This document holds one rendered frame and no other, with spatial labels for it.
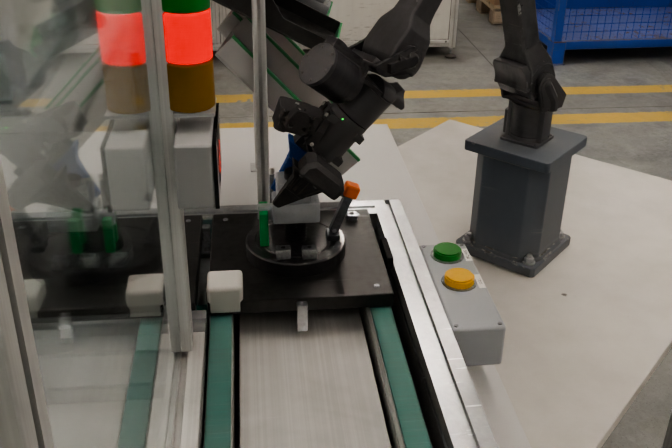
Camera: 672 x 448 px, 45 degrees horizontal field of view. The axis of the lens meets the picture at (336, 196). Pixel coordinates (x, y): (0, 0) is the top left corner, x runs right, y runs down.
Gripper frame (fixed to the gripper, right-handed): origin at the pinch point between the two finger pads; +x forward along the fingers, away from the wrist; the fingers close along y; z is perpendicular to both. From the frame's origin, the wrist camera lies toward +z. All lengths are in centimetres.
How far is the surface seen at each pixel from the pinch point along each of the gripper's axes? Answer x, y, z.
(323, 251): 4.2, 3.6, -9.3
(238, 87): 85, -354, -66
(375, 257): 0.7, 2.8, -16.0
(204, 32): -13.0, 20.5, 24.2
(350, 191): -4.1, 1.0, -7.1
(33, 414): -11, 76, 29
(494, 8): -51, -484, -200
